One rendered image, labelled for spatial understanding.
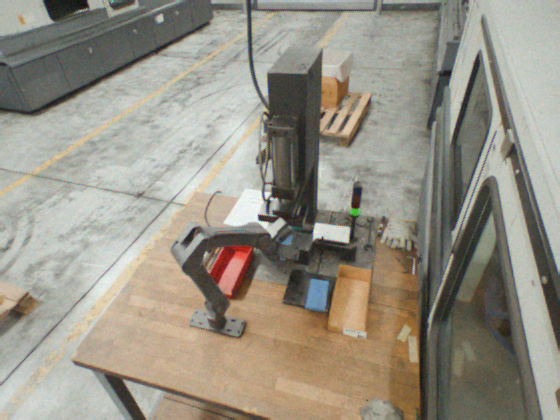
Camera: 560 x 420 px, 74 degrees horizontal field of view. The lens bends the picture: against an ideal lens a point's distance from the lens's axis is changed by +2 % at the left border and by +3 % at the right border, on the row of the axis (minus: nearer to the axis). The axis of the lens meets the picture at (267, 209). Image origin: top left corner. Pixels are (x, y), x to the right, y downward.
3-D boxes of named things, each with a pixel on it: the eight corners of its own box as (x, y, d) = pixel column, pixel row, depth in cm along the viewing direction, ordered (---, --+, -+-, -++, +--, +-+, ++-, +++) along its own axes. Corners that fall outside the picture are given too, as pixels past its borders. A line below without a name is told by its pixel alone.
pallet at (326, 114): (299, 96, 520) (299, 86, 511) (370, 103, 486) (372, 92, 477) (265, 134, 436) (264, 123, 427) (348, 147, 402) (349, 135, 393)
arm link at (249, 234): (261, 219, 124) (176, 221, 105) (275, 233, 118) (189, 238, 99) (250, 249, 129) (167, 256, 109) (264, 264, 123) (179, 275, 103)
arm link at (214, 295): (223, 293, 131) (186, 237, 108) (232, 305, 126) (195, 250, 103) (209, 303, 129) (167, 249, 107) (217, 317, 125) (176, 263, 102)
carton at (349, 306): (327, 331, 128) (328, 318, 123) (338, 277, 147) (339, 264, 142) (365, 340, 125) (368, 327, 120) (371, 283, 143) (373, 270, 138)
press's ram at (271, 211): (257, 228, 145) (251, 163, 126) (275, 190, 164) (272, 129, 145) (302, 235, 140) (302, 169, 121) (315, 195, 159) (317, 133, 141)
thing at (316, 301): (304, 312, 132) (304, 307, 130) (311, 279, 143) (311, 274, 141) (324, 315, 130) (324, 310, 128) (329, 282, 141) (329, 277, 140)
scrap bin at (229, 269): (205, 294, 143) (202, 284, 139) (228, 249, 161) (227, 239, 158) (233, 300, 140) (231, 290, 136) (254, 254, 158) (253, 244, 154)
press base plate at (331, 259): (209, 274, 155) (208, 269, 153) (248, 203, 191) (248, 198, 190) (367, 307, 138) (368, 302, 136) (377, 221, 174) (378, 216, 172)
